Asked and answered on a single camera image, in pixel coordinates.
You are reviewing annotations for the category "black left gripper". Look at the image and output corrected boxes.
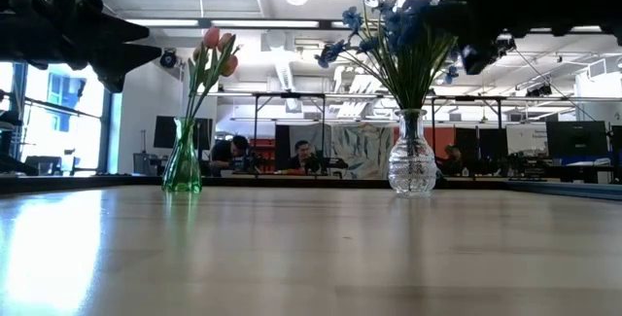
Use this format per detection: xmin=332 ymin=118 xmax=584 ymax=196
xmin=0 ymin=0 xmax=163 ymax=94

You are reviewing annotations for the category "dense blue flower bunch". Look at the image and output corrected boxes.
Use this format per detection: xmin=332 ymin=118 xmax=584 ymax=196
xmin=373 ymin=0 xmax=468 ymax=113

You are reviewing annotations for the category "pink tulip bunch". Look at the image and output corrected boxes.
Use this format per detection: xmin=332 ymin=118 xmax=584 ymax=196
xmin=186 ymin=25 xmax=235 ymax=127

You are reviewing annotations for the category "green glass vase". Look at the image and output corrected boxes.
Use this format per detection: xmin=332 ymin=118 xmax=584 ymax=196
xmin=161 ymin=116 xmax=203 ymax=194

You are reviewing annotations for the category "sparse blue flower spray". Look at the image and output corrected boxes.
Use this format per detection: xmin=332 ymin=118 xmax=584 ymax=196
xmin=313 ymin=38 xmax=414 ymax=112

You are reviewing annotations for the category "clear cut-glass vase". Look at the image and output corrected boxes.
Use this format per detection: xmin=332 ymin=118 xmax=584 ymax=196
xmin=387 ymin=108 xmax=438 ymax=198

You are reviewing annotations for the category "long ceiling light strip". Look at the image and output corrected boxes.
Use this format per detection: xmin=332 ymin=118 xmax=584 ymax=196
xmin=124 ymin=18 xmax=201 ymax=29
xmin=210 ymin=18 xmax=323 ymax=29

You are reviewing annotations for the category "black ceiling spotlight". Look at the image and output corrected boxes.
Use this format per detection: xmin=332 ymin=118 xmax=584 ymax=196
xmin=159 ymin=48 xmax=181 ymax=70

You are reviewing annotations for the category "black monitor on stand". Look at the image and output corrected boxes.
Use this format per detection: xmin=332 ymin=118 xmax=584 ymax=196
xmin=153 ymin=115 xmax=214 ymax=151

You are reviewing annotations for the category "white sign board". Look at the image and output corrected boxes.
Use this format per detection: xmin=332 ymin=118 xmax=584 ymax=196
xmin=505 ymin=124 xmax=549 ymax=158

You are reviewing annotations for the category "seated person with cap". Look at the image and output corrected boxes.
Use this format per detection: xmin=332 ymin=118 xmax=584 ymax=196
xmin=436 ymin=144 xmax=467 ymax=178

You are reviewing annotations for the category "wide black monitor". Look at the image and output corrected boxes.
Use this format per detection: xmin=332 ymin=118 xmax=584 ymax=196
xmin=545 ymin=121 xmax=609 ymax=160

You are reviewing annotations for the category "person leaning over bench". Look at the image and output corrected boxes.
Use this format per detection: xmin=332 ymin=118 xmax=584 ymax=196
xmin=208 ymin=133 xmax=252 ymax=178

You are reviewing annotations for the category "leaf-patterned screen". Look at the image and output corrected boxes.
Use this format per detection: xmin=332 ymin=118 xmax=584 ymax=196
xmin=329 ymin=123 xmax=396 ymax=181

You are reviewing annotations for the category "black overhead rack frame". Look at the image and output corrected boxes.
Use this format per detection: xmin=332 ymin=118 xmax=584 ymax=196
xmin=203 ymin=90 xmax=326 ymax=176

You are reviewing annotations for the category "seated person facing camera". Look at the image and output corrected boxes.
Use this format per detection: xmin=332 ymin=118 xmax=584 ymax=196
xmin=286 ymin=139 xmax=323 ymax=177

